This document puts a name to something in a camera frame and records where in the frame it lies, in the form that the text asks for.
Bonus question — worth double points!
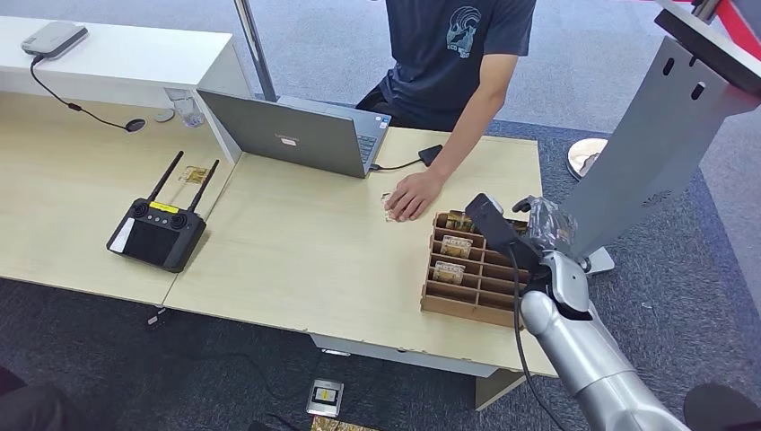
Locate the person's left hand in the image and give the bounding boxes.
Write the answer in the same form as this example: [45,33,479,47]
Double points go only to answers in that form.
[384,169,446,223]

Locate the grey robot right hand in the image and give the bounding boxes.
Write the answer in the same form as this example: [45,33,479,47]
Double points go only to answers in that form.
[512,196,579,258]

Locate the gold patterned hotel card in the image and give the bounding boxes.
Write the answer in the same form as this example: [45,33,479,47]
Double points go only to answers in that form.
[433,261,466,285]
[441,235,474,259]
[445,211,477,234]

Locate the brown cardboard card organizer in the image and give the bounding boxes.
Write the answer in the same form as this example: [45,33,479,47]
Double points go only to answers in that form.
[420,211,533,330]

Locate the person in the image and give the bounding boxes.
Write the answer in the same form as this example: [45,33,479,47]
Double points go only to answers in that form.
[355,0,538,223]

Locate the gold card on desk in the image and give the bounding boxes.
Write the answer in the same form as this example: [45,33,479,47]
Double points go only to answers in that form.
[178,165,210,186]

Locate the round silver stanchion base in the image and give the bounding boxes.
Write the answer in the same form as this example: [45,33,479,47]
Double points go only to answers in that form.
[566,137,608,180]

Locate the grey kiosk stand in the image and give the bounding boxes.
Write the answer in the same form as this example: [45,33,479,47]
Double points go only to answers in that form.
[560,0,761,277]

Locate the grey laptop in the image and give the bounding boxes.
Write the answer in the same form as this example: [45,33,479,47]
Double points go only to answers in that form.
[197,89,392,180]

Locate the metal pole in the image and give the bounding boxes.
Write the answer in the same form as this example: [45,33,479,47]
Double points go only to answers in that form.
[233,0,279,102]

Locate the silver floor socket box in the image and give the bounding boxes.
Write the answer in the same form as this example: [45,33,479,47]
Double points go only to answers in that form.
[306,379,345,418]

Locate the gold patterned sheet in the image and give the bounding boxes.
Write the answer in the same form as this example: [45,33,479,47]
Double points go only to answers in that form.
[310,416,377,431]

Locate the clear plastic cup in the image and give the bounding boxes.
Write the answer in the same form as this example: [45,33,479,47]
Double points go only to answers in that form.
[165,87,206,129]

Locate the dark round object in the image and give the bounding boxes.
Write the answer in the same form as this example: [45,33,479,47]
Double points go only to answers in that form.
[683,383,761,431]

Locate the black remote controller with antennas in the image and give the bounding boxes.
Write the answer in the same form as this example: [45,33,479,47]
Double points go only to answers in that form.
[107,150,221,274]

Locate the red barrier belt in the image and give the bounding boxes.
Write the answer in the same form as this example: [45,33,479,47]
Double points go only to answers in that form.
[713,0,761,61]

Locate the white counter shelf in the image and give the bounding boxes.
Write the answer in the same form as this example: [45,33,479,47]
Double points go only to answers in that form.
[0,16,252,164]

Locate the grey flat device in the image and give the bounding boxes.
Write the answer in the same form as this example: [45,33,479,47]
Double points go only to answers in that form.
[22,22,89,61]

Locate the black laptop cable with adapter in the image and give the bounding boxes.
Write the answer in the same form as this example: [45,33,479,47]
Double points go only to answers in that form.
[369,144,444,173]

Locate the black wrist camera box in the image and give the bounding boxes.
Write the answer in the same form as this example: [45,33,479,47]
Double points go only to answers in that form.
[464,193,545,275]

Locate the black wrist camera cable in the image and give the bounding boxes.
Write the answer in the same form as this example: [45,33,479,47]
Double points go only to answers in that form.
[508,250,567,431]

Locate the white desk frame with leg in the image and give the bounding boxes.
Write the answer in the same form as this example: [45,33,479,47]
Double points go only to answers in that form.
[309,332,533,411]

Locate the black device cable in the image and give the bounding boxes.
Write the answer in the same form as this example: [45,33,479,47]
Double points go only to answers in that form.
[30,55,147,133]

